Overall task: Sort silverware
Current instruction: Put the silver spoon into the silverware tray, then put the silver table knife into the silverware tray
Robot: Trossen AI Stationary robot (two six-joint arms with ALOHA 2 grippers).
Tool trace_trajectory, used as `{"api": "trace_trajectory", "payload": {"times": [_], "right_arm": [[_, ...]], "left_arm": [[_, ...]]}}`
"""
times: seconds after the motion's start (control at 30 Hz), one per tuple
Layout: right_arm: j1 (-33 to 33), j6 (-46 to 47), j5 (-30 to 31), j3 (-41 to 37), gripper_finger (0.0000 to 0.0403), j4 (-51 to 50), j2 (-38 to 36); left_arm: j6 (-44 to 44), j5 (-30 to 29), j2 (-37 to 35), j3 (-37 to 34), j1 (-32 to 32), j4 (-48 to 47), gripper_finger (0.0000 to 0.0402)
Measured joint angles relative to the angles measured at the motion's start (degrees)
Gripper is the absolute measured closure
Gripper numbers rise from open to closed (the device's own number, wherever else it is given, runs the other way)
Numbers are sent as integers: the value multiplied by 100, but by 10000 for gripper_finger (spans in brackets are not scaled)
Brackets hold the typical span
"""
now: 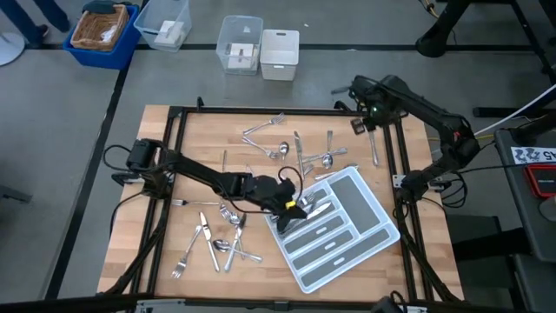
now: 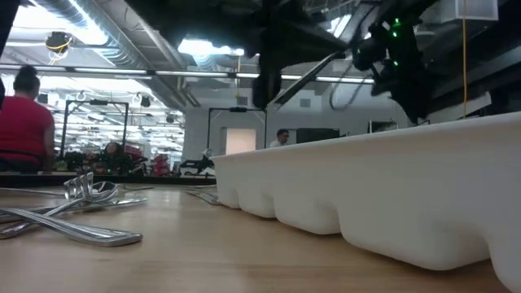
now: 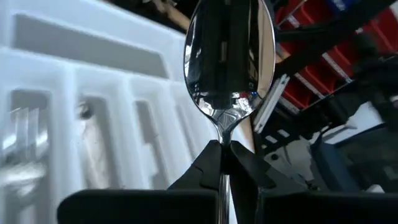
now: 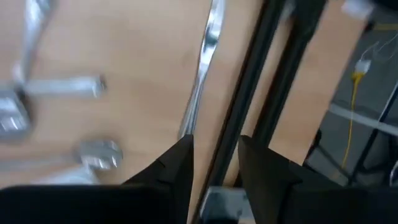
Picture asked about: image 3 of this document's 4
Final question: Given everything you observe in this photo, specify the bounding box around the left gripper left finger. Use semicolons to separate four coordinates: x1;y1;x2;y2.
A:
57;139;223;224

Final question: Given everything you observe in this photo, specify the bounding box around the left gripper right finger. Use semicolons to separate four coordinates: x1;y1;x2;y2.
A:
229;141;398;224

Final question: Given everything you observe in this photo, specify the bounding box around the silver fork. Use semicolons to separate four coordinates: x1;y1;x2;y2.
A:
1;105;49;203

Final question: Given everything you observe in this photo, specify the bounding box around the silver spoon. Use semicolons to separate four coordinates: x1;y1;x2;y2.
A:
183;0;276;224

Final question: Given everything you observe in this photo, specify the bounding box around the white cutlery tray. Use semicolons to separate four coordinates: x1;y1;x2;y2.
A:
0;0;249;224

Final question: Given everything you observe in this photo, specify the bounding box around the red storage bin rack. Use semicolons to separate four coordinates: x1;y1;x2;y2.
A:
275;0;398;110

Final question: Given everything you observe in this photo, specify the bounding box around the silver metal bracket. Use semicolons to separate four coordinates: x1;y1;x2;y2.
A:
253;74;290;134

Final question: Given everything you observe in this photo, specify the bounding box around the black aluminium table frame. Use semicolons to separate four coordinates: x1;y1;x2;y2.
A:
273;0;398;78

